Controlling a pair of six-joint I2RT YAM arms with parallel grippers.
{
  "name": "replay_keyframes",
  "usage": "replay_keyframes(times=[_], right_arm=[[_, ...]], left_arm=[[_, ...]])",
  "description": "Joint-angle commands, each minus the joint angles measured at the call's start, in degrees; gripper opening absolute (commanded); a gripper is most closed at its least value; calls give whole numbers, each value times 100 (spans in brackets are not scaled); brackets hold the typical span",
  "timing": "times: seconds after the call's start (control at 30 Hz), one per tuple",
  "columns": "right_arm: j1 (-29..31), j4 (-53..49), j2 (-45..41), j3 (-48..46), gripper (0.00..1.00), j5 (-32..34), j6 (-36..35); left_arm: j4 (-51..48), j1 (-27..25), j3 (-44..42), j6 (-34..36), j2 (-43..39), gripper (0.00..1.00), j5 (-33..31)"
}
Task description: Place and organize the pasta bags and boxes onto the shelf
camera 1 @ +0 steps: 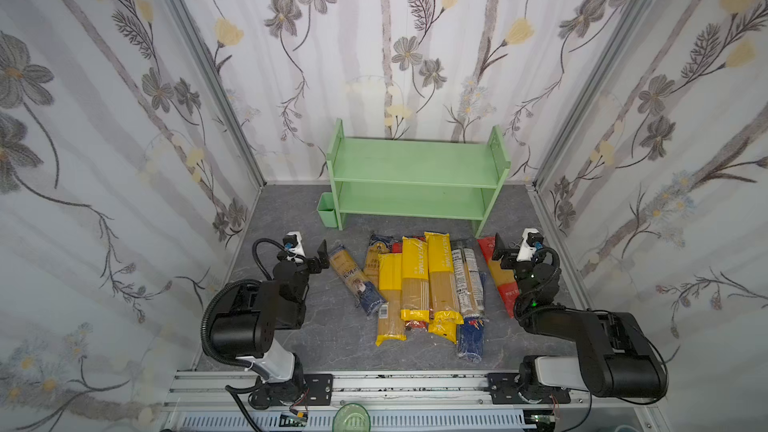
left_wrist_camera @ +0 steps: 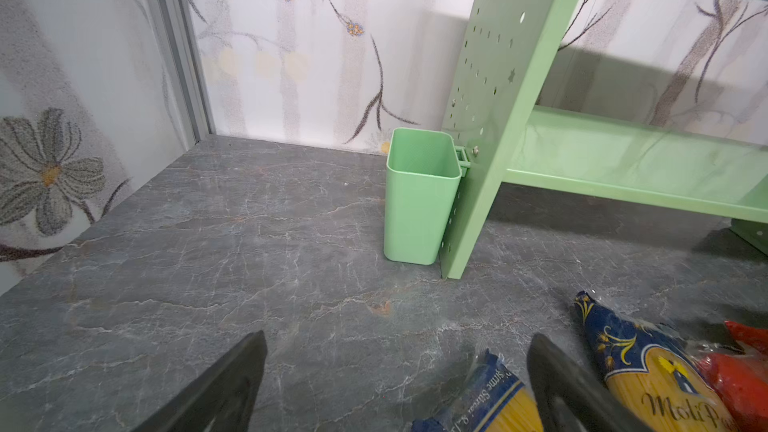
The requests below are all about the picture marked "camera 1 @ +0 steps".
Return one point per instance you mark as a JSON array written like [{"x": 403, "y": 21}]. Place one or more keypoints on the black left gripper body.
[{"x": 314, "y": 262}]

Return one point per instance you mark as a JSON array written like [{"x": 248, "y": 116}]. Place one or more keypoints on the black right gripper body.
[{"x": 507, "y": 258}]

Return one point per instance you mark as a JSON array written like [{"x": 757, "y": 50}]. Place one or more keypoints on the red spaghetti bag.
[{"x": 503, "y": 280}]

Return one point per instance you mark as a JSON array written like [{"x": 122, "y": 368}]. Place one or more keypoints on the blue clear spaghetti bag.
[{"x": 355, "y": 280}]

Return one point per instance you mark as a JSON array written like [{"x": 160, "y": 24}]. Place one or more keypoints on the yellow spaghetti bag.
[
  {"x": 415, "y": 292},
  {"x": 390, "y": 325},
  {"x": 445, "y": 309}
]

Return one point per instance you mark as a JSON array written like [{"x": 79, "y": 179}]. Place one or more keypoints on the blue brown spaghetti bag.
[{"x": 378, "y": 245}]

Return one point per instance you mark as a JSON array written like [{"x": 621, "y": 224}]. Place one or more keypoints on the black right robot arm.
[{"x": 613, "y": 358}]

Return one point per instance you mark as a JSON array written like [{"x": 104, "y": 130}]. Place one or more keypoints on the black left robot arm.
[{"x": 239, "y": 324}]

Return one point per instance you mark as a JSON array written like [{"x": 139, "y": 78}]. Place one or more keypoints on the green wooden two-tier shelf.
[{"x": 423, "y": 179}]

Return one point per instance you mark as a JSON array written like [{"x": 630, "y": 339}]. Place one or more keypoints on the clear blue-end spaghetti bag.
[{"x": 470, "y": 295}]

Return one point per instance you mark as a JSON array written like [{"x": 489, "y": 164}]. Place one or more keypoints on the small green plastic cup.
[{"x": 326, "y": 210}]

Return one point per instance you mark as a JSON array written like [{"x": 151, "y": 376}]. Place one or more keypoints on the green round lens cap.
[{"x": 352, "y": 417}]

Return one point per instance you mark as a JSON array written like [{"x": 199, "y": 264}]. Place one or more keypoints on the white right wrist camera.
[{"x": 532, "y": 241}]

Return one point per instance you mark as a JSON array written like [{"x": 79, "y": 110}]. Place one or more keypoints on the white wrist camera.
[
  {"x": 293, "y": 246},
  {"x": 532, "y": 241}
]

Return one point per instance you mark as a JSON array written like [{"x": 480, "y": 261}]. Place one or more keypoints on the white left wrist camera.
[{"x": 293, "y": 246}]

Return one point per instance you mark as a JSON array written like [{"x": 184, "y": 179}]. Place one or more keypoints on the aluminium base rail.
[{"x": 401, "y": 401}]

